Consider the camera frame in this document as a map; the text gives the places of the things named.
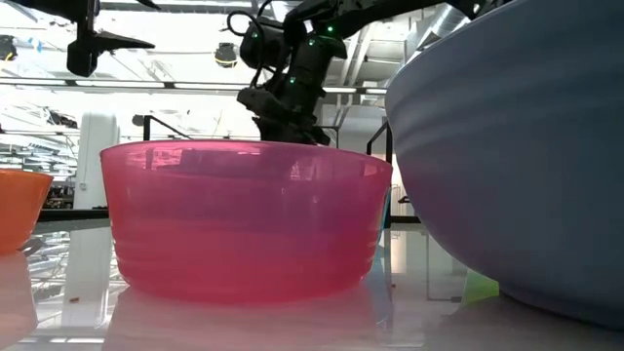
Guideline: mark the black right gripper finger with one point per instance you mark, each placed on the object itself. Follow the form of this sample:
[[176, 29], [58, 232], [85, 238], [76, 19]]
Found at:
[[314, 134], [273, 131]]

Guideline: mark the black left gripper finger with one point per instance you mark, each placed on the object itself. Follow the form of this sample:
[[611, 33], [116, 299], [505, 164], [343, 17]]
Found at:
[[119, 41]]

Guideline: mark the pink translucent plastic bowl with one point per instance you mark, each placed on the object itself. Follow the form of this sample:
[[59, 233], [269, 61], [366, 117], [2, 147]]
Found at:
[[244, 219]]

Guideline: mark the teal plastic bowl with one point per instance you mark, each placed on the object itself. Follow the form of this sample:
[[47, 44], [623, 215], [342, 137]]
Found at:
[[387, 209]]

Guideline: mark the orange plastic bowl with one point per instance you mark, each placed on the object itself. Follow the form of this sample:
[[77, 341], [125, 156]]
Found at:
[[19, 209]]

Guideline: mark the blue plastic bowl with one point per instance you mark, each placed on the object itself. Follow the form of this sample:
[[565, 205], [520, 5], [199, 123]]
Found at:
[[512, 170]]

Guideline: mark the green plastic bowl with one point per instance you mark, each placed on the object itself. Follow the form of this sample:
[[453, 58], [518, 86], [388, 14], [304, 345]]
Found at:
[[480, 290]]

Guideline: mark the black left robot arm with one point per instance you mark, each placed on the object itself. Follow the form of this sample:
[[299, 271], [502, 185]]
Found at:
[[49, 7]]

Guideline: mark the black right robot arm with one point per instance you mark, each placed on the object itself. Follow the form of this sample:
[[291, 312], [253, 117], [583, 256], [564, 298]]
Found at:
[[370, 14]]

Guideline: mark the black ceiling-hung device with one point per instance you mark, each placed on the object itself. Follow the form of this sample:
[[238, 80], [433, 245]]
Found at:
[[226, 54], [7, 48]]

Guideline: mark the white pillar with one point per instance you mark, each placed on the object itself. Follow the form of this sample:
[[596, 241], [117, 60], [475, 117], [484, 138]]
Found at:
[[97, 161]]

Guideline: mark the silver ventilation duct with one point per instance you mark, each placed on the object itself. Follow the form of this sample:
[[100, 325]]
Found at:
[[434, 34]]

